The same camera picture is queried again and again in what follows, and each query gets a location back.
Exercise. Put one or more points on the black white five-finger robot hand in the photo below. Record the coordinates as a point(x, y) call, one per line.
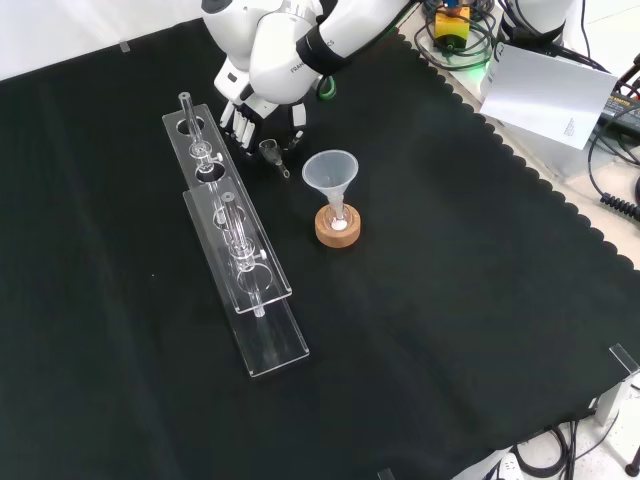
point(235, 82)

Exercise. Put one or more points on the translucent plastic funnel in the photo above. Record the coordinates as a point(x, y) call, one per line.
point(330, 175)

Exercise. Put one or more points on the clear acrylic funnel stand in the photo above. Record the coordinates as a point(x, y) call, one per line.
point(272, 345)

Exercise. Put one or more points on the grey tape strip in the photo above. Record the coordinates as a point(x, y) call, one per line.
point(125, 47)

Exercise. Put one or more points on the small round-bottom glass flask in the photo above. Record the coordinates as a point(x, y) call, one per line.
point(339, 226)

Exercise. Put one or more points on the yellow stop button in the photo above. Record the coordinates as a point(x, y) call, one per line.
point(452, 27)

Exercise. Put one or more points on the black cloth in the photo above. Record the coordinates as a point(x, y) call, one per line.
point(425, 300)

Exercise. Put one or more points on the black power adapter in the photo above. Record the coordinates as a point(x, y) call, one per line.
point(622, 107)

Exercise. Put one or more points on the white power strip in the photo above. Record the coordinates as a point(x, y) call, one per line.
point(505, 470)

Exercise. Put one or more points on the metal table bracket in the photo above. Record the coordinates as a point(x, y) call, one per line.
point(612, 400)

